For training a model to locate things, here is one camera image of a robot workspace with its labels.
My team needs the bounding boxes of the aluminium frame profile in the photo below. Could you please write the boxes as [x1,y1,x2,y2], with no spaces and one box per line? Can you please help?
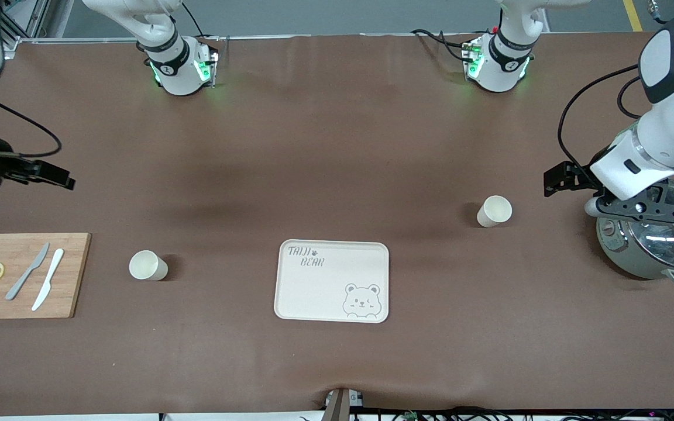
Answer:
[0,0,66,60]

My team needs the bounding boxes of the glass pot lid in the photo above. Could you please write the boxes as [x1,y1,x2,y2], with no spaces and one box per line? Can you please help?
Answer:
[627,180,674,271]

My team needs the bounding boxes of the wooden cutting board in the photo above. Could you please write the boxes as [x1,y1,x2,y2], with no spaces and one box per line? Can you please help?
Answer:
[0,233,92,320]

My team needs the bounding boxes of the white plastic knife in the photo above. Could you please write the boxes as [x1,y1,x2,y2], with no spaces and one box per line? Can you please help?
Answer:
[32,249,65,312]

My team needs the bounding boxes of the grey plastic knife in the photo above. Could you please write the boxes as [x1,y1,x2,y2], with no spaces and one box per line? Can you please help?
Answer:
[5,243,50,301]

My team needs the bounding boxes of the cream bear print tray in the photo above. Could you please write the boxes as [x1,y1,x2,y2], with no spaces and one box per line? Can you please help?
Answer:
[274,239,390,324]

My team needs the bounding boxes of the grey cooking pot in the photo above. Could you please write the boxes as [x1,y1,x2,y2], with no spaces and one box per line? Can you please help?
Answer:
[596,178,674,287]

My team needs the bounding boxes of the black base cable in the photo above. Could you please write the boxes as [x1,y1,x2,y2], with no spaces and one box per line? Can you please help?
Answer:
[182,3,206,39]
[411,28,469,62]

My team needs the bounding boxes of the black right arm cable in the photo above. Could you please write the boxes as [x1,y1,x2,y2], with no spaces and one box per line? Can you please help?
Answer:
[0,91,63,158]

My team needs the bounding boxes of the white IKEA cup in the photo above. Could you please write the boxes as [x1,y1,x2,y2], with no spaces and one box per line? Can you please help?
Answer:
[476,195,513,228]
[129,250,169,281]

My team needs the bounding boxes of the grey metal mounting bracket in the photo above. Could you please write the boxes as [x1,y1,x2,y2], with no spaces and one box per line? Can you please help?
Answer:
[322,388,364,421]

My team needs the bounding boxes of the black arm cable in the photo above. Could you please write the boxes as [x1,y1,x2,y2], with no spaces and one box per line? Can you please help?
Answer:
[558,64,645,170]
[0,91,63,158]

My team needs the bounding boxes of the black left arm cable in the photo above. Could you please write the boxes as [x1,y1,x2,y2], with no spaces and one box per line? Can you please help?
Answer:
[558,64,645,170]

